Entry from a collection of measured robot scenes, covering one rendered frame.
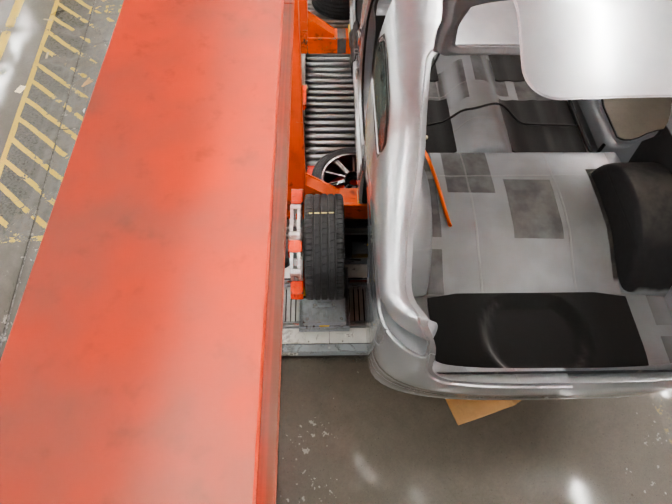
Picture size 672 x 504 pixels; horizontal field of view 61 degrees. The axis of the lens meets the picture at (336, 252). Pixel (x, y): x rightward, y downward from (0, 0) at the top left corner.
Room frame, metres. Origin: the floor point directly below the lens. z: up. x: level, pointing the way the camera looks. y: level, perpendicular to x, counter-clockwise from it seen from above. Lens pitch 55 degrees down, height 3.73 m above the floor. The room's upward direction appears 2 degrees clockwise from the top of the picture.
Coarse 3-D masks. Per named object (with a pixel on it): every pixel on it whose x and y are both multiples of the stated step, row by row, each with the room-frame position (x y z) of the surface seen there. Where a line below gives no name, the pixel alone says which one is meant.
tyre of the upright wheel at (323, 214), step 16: (304, 208) 2.11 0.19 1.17; (320, 208) 2.11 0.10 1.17; (336, 208) 2.10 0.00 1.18; (304, 224) 1.99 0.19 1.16; (320, 224) 1.99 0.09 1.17; (336, 224) 1.99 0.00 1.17; (304, 240) 1.90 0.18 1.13; (320, 240) 1.90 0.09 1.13; (336, 240) 1.90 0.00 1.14; (304, 256) 1.83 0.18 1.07; (320, 256) 1.83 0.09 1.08; (336, 256) 1.83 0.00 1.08; (304, 272) 1.78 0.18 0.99; (320, 272) 1.77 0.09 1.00; (336, 272) 1.77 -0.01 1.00; (320, 288) 1.74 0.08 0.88; (336, 288) 1.74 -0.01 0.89
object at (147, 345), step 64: (128, 0) 0.83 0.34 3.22; (192, 0) 0.83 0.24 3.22; (256, 0) 0.84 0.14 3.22; (128, 64) 0.67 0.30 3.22; (192, 64) 0.67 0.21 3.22; (256, 64) 0.68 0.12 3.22; (128, 128) 0.54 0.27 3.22; (192, 128) 0.54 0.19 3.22; (256, 128) 0.55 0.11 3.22; (64, 192) 0.43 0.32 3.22; (128, 192) 0.43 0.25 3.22; (192, 192) 0.44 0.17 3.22; (256, 192) 0.44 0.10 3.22; (64, 256) 0.34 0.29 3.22; (128, 256) 0.34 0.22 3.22; (192, 256) 0.35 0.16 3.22; (256, 256) 0.35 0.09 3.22; (64, 320) 0.26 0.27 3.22; (128, 320) 0.27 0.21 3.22; (192, 320) 0.27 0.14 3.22; (256, 320) 0.27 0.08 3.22; (0, 384) 0.20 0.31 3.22; (64, 384) 0.20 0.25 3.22; (128, 384) 0.20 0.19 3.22; (192, 384) 0.20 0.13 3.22; (256, 384) 0.20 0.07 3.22; (0, 448) 0.14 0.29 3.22; (64, 448) 0.14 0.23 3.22; (128, 448) 0.14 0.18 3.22; (192, 448) 0.14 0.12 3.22; (256, 448) 0.14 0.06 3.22
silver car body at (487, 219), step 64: (384, 0) 4.52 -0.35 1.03; (448, 0) 1.80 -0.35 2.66; (512, 0) 2.92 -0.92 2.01; (576, 0) 1.35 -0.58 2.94; (640, 0) 1.34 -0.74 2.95; (384, 64) 2.59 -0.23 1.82; (448, 64) 3.89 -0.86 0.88; (512, 64) 4.01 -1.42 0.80; (576, 64) 1.20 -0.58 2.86; (640, 64) 1.20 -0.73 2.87; (384, 128) 2.16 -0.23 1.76; (448, 128) 3.22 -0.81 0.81; (512, 128) 3.24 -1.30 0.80; (576, 128) 3.26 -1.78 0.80; (384, 192) 1.78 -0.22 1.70; (448, 192) 2.37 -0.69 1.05; (512, 192) 2.38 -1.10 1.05; (576, 192) 2.40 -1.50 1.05; (640, 192) 2.14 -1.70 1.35; (384, 256) 1.45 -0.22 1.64; (448, 256) 1.93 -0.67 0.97; (512, 256) 1.94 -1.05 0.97; (576, 256) 1.96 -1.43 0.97; (640, 256) 1.84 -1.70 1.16; (384, 320) 1.23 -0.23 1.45; (448, 320) 1.53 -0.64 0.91; (512, 320) 1.57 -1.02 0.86; (576, 320) 1.57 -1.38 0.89; (640, 320) 1.57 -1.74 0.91; (384, 384) 1.19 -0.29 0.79; (448, 384) 1.05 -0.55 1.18; (512, 384) 1.05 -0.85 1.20; (576, 384) 1.06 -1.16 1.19; (640, 384) 1.07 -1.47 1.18
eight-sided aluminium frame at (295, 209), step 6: (294, 204) 2.26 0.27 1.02; (300, 204) 2.21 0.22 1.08; (294, 210) 2.13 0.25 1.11; (300, 210) 2.13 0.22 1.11; (294, 216) 2.28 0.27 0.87; (300, 216) 2.11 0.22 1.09; (300, 222) 2.29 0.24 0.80; (300, 228) 2.28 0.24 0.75; (294, 234) 1.95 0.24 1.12; (300, 234) 1.96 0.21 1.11; (294, 258) 2.12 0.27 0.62; (300, 258) 2.13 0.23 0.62; (294, 264) 2.08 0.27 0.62; (300, 264) 1.84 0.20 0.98; (294, 270) 1.80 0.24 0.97; (300, 270) 1.80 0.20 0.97; (294, 276) 1.78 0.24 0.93; (300, 276) 1.79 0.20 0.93
